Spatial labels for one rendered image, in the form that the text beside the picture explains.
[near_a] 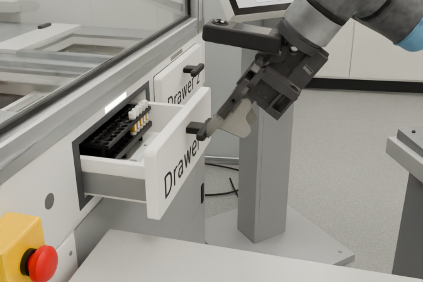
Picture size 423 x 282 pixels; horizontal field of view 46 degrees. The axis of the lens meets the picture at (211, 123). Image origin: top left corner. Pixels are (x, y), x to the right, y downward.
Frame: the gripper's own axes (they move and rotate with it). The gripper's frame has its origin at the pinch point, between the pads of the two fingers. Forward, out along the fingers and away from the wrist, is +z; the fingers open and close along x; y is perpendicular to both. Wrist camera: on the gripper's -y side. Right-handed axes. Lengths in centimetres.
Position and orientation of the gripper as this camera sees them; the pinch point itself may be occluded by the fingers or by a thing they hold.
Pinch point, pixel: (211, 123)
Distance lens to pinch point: 78.4
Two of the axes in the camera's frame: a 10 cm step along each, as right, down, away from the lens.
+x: 2.5, -3.7, 8.9
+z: -5.5, 7.0, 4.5
